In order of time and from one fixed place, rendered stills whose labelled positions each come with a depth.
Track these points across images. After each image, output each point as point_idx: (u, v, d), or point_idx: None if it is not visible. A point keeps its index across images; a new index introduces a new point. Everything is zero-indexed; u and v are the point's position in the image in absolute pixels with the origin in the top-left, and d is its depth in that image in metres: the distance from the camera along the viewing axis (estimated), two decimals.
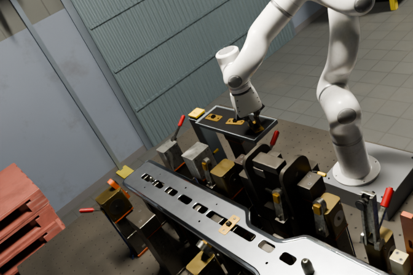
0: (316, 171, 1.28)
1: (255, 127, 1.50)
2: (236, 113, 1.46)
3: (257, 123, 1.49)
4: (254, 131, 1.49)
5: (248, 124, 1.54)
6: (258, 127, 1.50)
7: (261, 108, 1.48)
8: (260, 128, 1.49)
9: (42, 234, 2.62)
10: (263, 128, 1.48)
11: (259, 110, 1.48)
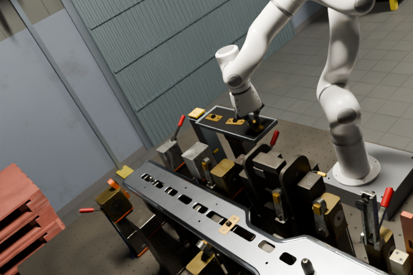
0: (316, 171, 1.28)
1: (255, 126, 1.50)
2: (236, 113, 1.46)
3: (257, 123, 1.49)
4: (254, 130, 1.49)
5: (248, 124, 1.54)
6: (258, 126, 1.50)
7: (260, 107, 1.48)
8: (260, 127, 1.49)
9: (42, 234, 2.62)
10: (262, 127, 1.48)
11: (259, 109, 1.47)
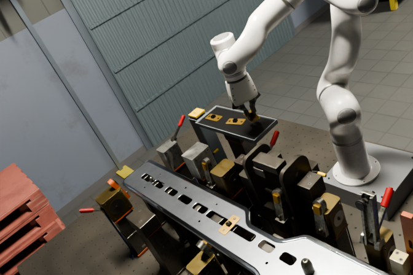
0: (316, 171, 1.28)
1: (251, 116, 1.48)
2: (232, 102, 1.43)
3: (253, 112, 1.47)
4: (250, 120, 1.46)
5: (244, 114, 1.51)
6: (254, 116, 1.48)
7: (257, 97, 1.45)
8: (257, 117, 1.46)
9: (42, 234, 2.62)
10: (259, 117, 1.46)
11: (255, 98, 1.45)
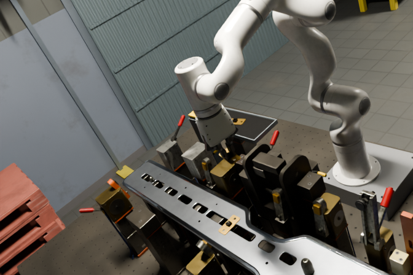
0: (316, 171, 1.28)
1: (230, 156, 1.21)
2: (206, 142, 1.15)
3: (232, 151, 1.20)
4: (229, 161, 1.19)
5: (219, 154, 1.24)
6: (233, 156, 1.21)
7: (234, 132, 1.19)
8: (236, 157, 1.19)
9: (42, 234, 2.62)
10: (239, 157, 1.19)
11: (233, 134, 1.19)
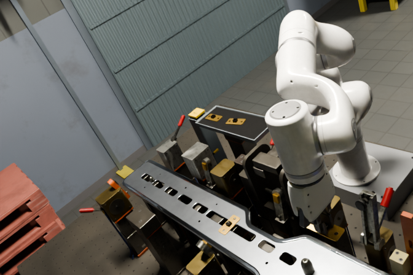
0: None
1: (327, 229, 0.88)
2: (303, 216, 0.82)
3: (330, 223, 0.88)
4: (330, 237, 0.87)
5: (308, 228, 0.91)
6: (330, 228, 0.88)
7: None
8: (338, 229, 0.87)
9: (42, 234, 2.62)
10: (342, 229, 0.87)
11: (330, 199, 0.87)
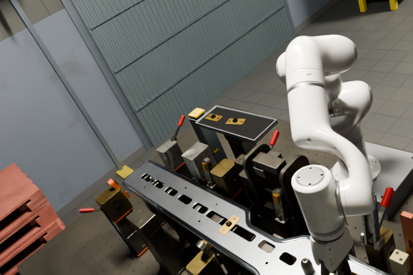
0: None
1: None
2: (324, 267, 0.90)
3: (348, 270, 0.95)
4: None
5: None
6: (348, 274, 0.96)
7: None
8: None
9: (42, 234, 2.62)
10: None
11: None
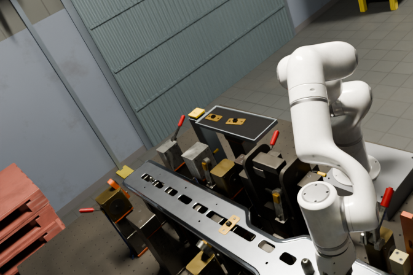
0: (316, 171, 1.28)
1: None
2: None
3: None
4: None
5: None
6: None
7: None
8: None
9: (42, 234, 2.62)
10: None
11: None
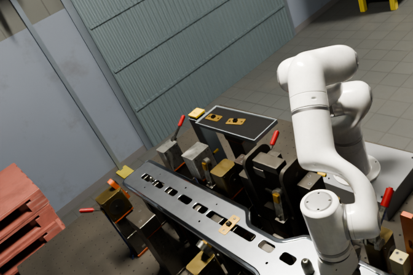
0: (316, 171, 1.28)
1: None
2: None
3: None
4: None
5: None
6: None
7: (359, 253, 0.99)
8: None
9: (42, 234, 2.62)
10: None
11: (359, 256, 0.99)
